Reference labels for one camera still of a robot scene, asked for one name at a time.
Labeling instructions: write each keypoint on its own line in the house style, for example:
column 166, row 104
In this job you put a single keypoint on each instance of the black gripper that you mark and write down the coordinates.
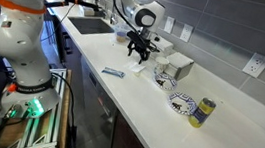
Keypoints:
column 142, row 42

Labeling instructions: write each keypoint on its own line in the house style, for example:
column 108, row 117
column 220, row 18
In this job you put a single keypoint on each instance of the single white paper towel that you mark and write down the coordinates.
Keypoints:
column 137, row 68

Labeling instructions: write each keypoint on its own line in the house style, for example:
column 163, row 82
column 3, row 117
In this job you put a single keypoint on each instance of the white plastic spoon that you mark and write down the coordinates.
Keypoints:
column 137, row 74

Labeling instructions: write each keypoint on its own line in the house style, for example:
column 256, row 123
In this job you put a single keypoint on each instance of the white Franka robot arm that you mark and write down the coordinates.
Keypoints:
column 19, row 37

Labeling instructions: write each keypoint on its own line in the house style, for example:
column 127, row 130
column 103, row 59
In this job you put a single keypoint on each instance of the white paper towel stack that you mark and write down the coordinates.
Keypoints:
column 180, row 59

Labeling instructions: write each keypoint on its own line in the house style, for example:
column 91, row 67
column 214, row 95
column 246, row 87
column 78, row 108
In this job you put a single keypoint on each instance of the metal paper towel holder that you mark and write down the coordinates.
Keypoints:
column 183, row 72

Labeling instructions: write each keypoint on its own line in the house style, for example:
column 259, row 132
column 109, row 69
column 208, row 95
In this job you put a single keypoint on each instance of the small jar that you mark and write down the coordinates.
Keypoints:
column 121, row 37

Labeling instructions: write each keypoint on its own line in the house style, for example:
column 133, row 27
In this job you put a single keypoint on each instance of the patterned white paper cup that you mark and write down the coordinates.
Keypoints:
column 161, row 66

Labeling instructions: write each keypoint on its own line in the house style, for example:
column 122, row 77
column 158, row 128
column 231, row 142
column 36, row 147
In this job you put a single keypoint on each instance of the long folded napkin stack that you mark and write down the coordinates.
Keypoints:
column 164, row 44

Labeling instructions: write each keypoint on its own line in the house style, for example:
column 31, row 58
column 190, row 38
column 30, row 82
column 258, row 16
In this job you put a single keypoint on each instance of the clear plastic container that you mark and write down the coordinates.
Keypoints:
column 122, row 27

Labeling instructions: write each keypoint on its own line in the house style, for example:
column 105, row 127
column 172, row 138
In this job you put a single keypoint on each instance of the blue white snack wrapper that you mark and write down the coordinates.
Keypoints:
column 112, row 72

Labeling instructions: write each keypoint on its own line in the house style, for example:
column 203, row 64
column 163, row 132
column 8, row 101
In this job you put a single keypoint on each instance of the chrome faucet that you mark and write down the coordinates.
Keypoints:
column 113, row 19

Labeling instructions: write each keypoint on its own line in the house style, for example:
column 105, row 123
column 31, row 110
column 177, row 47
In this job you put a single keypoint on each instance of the blue patterned paper plate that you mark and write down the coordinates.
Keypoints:
column 168, row 85
column 186, row 100

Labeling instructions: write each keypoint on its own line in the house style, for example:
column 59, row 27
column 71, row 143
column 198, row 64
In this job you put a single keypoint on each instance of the steel kitchen sink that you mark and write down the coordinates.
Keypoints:
column 89, row 25

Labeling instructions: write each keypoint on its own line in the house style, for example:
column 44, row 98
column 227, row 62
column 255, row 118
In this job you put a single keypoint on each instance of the dark sink cabinet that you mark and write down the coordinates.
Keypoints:
column 71, row 50

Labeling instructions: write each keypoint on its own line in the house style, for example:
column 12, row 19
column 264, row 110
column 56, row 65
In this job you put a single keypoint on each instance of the stainless dishwasher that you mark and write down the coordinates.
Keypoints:
column 95, row 106

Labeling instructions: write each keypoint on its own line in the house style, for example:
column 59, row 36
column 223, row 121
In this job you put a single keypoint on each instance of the yellow drink can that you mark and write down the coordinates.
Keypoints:
column 201, row 113

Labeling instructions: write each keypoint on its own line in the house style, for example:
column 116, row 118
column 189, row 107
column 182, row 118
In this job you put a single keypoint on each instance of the dark wood cabinet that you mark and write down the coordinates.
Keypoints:
column 127, row 147

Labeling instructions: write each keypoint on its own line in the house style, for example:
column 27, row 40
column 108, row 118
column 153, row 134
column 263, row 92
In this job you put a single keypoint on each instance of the wooden board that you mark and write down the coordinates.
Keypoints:
column 64, row 116

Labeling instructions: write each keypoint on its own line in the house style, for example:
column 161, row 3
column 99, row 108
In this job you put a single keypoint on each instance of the white wall switch plate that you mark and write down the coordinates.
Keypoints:
column 169, row 24

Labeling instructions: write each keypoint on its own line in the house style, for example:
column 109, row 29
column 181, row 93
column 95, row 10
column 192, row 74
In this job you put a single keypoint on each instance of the white wall outlet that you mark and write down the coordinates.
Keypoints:
column 186, row 32
column 257, row 64

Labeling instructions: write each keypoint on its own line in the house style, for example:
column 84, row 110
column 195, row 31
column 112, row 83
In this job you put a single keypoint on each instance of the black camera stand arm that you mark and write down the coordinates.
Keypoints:
column 83, row 3

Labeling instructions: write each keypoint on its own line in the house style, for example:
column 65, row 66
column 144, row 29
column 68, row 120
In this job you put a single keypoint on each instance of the aluminium robot stand frame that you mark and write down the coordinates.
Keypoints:
column 50, row 131

